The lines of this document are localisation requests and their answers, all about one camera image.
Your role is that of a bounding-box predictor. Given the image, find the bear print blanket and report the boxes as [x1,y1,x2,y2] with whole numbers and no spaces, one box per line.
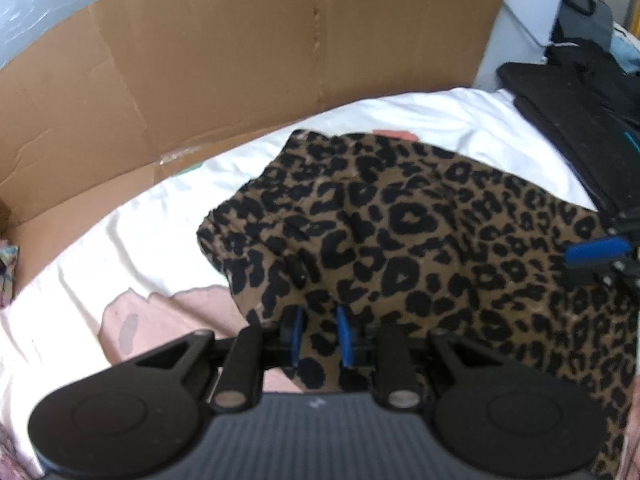
[0,86,601,480]

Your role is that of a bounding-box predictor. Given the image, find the pastel printed cloth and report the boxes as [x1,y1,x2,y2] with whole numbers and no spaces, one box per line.
[0,240,21,311]

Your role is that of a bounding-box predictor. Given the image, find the dark grey bag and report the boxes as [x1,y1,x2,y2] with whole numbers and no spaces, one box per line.
[550,0,616,48]

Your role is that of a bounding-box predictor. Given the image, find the grey wrapped mattress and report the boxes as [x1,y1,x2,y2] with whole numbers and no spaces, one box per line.
[0,0,166,68]

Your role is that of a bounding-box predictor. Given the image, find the black folded clothes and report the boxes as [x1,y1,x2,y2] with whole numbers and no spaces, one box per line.
[497,37,640,241]

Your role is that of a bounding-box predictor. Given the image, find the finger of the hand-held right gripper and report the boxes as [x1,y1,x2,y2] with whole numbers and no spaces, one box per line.
[563,239,633,266]
[567,260,640,288]

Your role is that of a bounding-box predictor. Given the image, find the large cardboard sheet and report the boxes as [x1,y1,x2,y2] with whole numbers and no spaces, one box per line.
[0,0,516,286]

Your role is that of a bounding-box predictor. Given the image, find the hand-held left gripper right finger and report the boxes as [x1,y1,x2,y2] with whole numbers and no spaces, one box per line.
[336,306,501,411]

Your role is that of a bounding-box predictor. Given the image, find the leopard print pants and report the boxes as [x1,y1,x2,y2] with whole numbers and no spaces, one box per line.
[196,130,640,480]

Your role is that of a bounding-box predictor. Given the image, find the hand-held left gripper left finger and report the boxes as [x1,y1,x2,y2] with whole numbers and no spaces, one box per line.
[132,306,307,411]

